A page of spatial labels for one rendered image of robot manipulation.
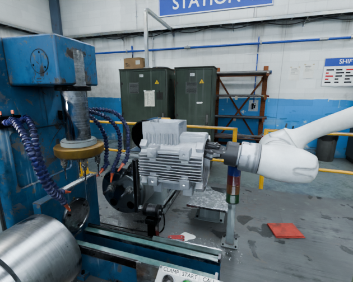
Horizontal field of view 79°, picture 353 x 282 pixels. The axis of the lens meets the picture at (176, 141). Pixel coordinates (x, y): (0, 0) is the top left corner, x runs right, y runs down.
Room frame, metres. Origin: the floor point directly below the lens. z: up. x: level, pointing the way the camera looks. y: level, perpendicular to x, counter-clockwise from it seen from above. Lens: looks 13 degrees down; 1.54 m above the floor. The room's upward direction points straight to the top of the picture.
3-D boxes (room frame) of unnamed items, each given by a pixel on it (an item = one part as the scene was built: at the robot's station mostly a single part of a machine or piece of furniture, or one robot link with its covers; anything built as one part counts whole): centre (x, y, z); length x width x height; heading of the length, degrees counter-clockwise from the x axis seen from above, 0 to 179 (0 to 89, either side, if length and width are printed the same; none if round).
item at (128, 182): (1.11, 0.24, 1.04); 0.41 x 0.25 x 0.25; 162
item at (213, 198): (1.17, -0.21, 0.86); 0.27 x 0.24 x 0.12; 162
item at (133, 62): (4.55, 0.82, 2.07); 0.40 x 0.30 x 0.21; 64
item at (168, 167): (0.68, 0.00, 1.31); 0.20 x 0.19 x 0.19; 73
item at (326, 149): (4.66, -3.39, 0.30); 0.39 x 0.39 x 0.60
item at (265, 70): (5.24, -0.94, 1.05); 2.39 x 0.70 x 2.10; 72
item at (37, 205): (0.84, 0.49, 0.97); 0.30 x 0.11 x 0.34; 162
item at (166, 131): (0.70, 0.04, 1.41); 0.12 x 0.11 x 0.07; 73
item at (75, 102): (0.81, 0.38, 1.43); 0.18 x 0.18 x 0.48
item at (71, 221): (0.82, 0.43, 1.02); 0.15 x 0.02 x 0.15; 162
